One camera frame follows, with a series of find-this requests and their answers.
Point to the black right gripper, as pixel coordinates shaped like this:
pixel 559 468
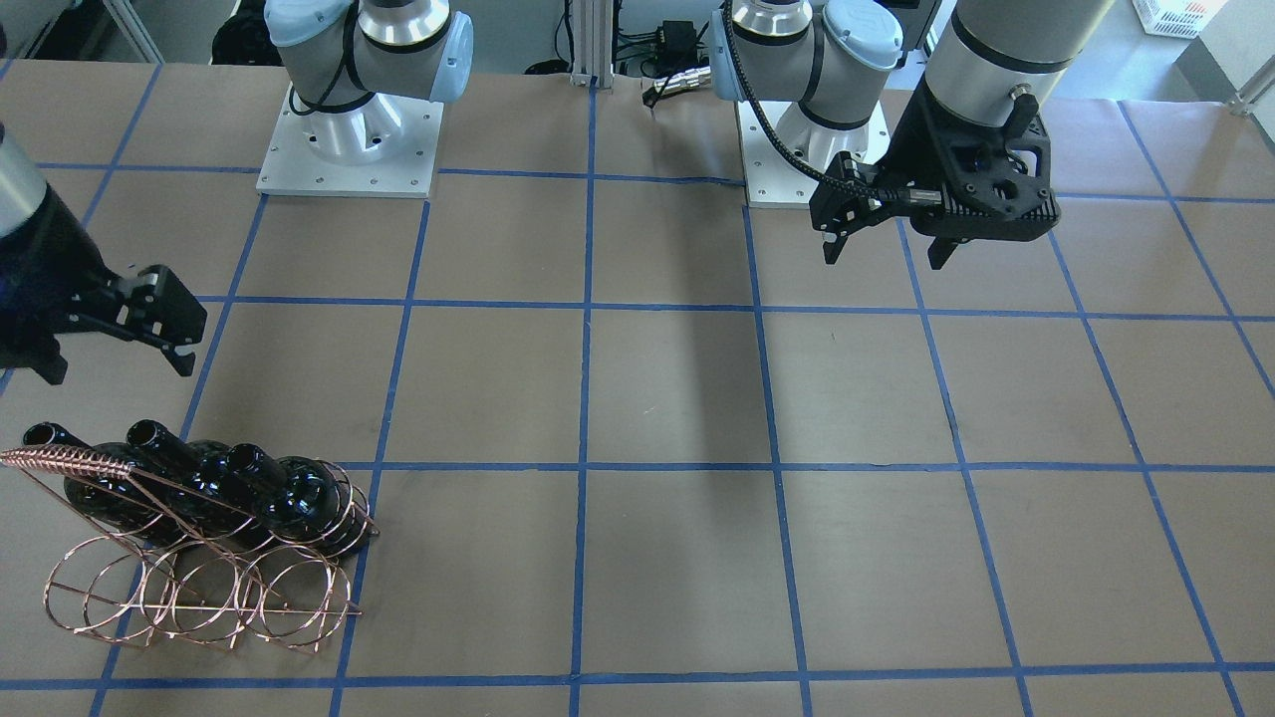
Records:
pixel 42 261

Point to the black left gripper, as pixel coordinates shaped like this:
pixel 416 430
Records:
pixel 910 149

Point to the dark wine bottle carried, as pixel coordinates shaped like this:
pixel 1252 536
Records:
pixel 208 495

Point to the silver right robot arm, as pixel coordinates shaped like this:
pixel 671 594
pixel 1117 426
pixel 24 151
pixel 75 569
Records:
pixel 346 60

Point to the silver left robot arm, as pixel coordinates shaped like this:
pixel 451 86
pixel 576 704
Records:
pixel 833 60

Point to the dark wine bottle slot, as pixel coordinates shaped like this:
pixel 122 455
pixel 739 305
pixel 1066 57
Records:
pixel 112 500
pixel 301 501

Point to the white plastic crate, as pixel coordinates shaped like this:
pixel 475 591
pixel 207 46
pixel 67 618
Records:
pixel 1176 19

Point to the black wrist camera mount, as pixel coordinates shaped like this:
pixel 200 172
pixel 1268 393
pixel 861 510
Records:
pixel 994 180

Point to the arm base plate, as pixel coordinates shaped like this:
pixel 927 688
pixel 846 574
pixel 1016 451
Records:
pixel 386 149
pixel 771 181

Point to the copper wire wine basket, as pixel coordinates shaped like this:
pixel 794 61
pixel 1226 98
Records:
pixel 113 587

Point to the aluminium frame post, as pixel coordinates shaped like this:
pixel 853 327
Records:
pixel 593 28

